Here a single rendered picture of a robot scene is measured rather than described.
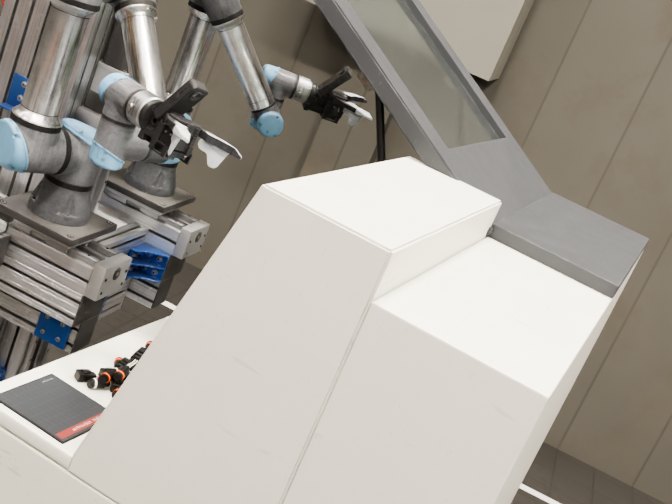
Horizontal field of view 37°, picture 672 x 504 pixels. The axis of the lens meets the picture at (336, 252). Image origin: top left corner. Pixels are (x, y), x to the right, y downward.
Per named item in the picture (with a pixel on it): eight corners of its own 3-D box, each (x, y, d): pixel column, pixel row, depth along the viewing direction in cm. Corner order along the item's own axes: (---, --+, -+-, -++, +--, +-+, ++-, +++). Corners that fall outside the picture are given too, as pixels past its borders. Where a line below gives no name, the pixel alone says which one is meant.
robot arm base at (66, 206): (14, 204, 242) (26, 166, 239) (48, 195, 256) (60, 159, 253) (67, 231, 239) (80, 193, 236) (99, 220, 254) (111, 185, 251)
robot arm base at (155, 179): (114, 178, 288) (124, 146, 286) (138, 171, 303) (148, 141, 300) (159, 200, 286) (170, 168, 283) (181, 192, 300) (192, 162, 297)
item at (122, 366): (136, 349, 211) (145, 327, 209) (177, 374, 208) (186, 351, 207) (69, 378, 190) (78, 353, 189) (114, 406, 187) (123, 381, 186)
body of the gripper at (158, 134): (191, 166, 203) (156, 141, 209) (209, 128, 201) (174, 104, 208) (163, 159, 197) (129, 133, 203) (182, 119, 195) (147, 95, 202)
